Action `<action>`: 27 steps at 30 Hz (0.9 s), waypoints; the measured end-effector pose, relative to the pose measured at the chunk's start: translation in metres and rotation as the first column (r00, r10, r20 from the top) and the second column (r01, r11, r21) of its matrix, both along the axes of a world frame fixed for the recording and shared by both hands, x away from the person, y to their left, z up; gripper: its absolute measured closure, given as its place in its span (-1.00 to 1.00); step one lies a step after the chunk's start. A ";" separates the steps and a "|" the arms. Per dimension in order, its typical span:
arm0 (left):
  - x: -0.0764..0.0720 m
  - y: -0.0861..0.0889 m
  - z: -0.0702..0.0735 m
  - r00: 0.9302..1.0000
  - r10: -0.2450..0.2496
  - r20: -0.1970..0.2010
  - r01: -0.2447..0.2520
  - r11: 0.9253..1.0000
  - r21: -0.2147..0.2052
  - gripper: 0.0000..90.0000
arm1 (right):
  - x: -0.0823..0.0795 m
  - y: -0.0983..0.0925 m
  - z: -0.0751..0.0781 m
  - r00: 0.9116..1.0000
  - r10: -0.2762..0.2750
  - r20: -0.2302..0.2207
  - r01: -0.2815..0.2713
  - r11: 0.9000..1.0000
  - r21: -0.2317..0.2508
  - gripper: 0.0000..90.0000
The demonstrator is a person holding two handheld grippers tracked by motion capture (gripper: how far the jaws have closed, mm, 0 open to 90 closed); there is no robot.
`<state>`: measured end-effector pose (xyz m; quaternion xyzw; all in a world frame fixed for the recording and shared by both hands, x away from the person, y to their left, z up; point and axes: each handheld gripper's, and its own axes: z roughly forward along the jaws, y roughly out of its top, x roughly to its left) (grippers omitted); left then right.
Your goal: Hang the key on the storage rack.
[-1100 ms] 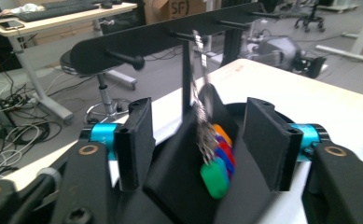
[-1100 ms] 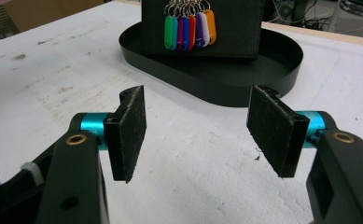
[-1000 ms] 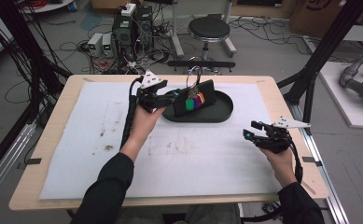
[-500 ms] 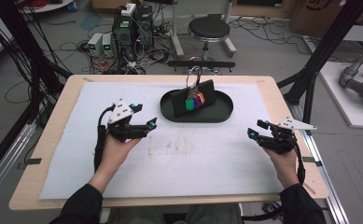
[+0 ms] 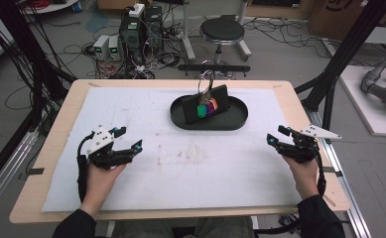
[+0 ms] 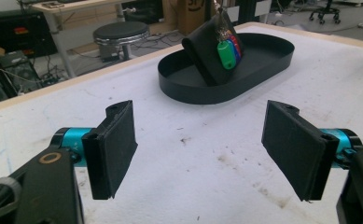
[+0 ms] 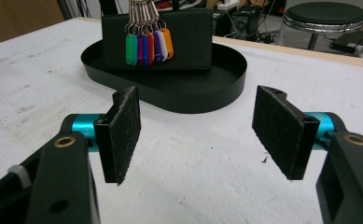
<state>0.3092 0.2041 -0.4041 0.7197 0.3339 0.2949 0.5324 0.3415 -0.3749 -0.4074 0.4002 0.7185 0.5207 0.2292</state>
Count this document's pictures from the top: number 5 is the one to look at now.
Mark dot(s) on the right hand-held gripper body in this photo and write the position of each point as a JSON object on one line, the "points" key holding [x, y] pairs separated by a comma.
{"points": [[301, 150]]}

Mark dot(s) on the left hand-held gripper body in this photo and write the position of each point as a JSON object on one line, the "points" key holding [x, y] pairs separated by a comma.
{"points": [[102, 155]]}

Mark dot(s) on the black oval tray with hanger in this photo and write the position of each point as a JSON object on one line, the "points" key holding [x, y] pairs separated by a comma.
{"points": [[236, 115]]}

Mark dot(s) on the black wallet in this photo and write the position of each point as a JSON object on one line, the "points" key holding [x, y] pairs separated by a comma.
{"points": [[190, 110]]}

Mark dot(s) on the person's right hand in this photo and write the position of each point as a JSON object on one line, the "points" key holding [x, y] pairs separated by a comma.
{"points": [[303, 177]]}

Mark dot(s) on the person's left hand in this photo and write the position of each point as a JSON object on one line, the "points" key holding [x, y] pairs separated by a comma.
{"points": [[102, 185]]}

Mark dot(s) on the wooden table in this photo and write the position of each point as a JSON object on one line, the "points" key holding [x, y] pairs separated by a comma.
{"points": [[288, 99]]}

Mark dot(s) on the black tape strip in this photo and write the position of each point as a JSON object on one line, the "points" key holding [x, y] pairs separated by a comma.
{"points": [[35, 171], [332, 172]]}

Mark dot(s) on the white table mat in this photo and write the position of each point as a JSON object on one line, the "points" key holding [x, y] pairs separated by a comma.
{"points": [[131, 191]]}

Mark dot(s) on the white platform board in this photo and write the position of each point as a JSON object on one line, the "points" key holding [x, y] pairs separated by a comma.
{"points": [[362, 109]]}

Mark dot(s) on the grey power supply box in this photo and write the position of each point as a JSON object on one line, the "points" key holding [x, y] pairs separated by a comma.
{"points": [[114, 48], [100, 47]]}

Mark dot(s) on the large black computer tower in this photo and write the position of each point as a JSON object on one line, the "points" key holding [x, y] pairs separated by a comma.
{"points": [[131, 39]]}

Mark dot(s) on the small black computer tower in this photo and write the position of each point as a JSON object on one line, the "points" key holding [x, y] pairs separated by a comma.
{"points": [[153, 26]]}

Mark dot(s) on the black round stool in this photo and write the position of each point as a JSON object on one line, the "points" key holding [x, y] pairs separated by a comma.
{"points": [[222, 29]]}

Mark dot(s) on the cardboard box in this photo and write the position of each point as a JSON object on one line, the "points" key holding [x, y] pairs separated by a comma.
{"points": [[336, 20]]}

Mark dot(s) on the white power strip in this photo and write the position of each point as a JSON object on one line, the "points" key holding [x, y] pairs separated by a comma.
{"points": [[137, 10]]}

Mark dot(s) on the white round table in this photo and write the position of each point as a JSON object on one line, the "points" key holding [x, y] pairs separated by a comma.
{"points": [[53, 6]]}

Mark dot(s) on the aluminium rail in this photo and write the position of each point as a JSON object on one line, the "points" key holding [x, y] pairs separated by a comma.
{"points": [[352, 205], [5, 168]]}

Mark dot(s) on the black metal frame strut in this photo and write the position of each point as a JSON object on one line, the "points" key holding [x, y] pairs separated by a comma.
{"points": [[342, 56]]}

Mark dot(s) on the white desk frame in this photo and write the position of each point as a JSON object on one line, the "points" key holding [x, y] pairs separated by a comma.
{"points": [[188, 36]]}

